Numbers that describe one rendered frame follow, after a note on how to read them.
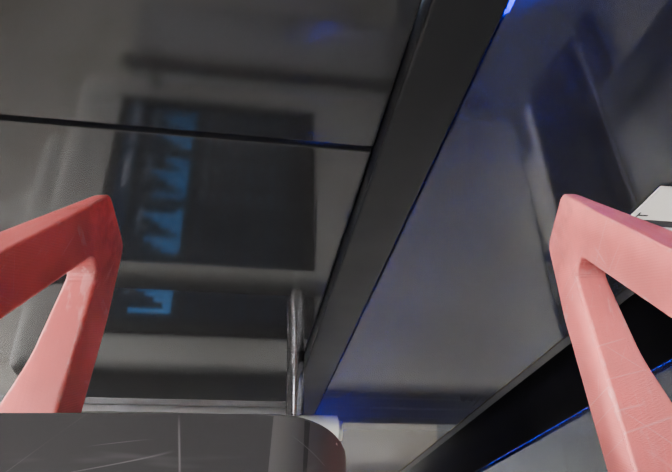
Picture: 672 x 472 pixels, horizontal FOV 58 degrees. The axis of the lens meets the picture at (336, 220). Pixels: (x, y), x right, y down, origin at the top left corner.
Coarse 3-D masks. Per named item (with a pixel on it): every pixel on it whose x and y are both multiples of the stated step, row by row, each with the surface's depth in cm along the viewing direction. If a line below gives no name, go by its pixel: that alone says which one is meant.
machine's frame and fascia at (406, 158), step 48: (432, 0) 23; (480, 0) 23; (432, 48) 25; (480, 48) 25; (432, 96) 27; (384, 144) 30; (432, 144) 30; (384, 192) 33; (384, 240) 38; (336, 288) 43; (624, 288) 44; (336, 336) 50
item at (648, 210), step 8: (656, 192) 34; (664, 192) 34; (648, 200) 34; (656, 200) 34; (664, 200) 34; (640, 208) 35; (648, 208) 35; (656, 208) 35; (664, 208) 35; (640, 216) 36; (648, 216) 36; (656, 216) 36; (664, 216) 36
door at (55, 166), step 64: (0, 128) 30; (64, 128) 30; (128, 128) 30; (0, 192) 34; (64, 192) 34; (128, 192) 34; (192, 192) 34; (256, 192) 35; (320, 192) 35; (128, 256) 40; (192, 256) 40; (256, 256) 41; (320, 256) 41; (0, 320) 48; (128, 320) 49; (192, 320) 49; (256, 320) 49; (0, 384) 61; (128, 384) 62; (192, 384) 62; (256, 384) 63
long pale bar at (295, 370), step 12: (288, 360) 54; (300, 360) 54; (288, 372) 54; (300, 372) 54; (288, 384) 53; (300, 384) 53; (288, 396) 53; (300, 396) 53; (288, 408) 52; (300, 408) 52; (312, 420) 51; (324, 420) 51; (336, 420) 52; (336, 432) 51
